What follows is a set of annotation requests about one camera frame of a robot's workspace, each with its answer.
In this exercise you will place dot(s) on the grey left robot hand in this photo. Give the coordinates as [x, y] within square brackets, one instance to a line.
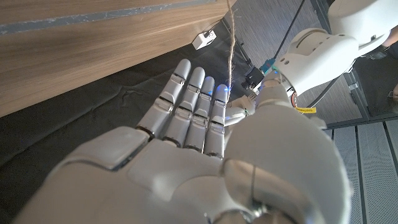
[241, 107]

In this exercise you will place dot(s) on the white power strip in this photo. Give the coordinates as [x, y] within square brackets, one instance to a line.
[203, 40]

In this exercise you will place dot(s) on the black backdrop curtain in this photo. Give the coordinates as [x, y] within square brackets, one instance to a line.
[62, 124]

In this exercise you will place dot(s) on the black backdrop stand pole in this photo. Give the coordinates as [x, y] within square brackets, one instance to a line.
[241, 49]

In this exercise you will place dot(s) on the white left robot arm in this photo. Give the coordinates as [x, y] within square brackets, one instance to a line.
[317, 56]

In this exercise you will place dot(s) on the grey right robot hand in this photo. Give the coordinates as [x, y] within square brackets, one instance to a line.
[174, 183]

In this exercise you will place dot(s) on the jute twine strand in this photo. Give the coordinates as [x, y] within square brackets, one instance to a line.
[231, 46]

